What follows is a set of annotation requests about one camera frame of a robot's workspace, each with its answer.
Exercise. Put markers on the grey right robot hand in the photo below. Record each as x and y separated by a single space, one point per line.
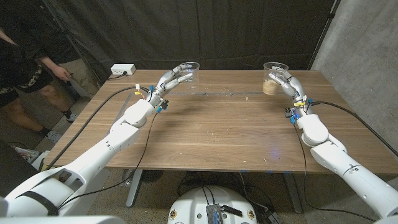
293 87

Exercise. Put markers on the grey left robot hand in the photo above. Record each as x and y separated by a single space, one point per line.
168 82

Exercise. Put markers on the clear plastic cup with sugar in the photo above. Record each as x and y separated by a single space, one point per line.
270 87

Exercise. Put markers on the black bar on robot base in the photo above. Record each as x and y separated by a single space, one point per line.
232 211

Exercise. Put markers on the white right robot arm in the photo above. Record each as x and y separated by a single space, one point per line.
342 168

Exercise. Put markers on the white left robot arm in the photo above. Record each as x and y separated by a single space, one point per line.
102 152

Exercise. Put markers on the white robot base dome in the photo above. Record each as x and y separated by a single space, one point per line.
192 205

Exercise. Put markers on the white power strip box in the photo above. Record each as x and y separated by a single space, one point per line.
122 69

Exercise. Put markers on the black round floor object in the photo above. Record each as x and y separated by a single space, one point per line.
152 176

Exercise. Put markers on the grey metal table leg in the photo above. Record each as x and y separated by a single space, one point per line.
135 186
292 193

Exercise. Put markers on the person in khaki trousers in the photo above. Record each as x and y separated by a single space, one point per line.
62 74

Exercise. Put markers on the grey finned electronics box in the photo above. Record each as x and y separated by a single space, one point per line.
214 214

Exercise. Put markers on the person in black camo shorts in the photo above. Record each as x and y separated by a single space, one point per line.
18 74

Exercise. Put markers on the white robot torso edge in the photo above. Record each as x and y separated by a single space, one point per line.
62 220

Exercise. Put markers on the large black bulky object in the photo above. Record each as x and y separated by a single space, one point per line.
15 171

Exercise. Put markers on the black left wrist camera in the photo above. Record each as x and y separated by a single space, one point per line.
162 105

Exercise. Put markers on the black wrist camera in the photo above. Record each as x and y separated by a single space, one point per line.
292 115
162 105

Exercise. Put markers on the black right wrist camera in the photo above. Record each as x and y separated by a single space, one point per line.
292 115

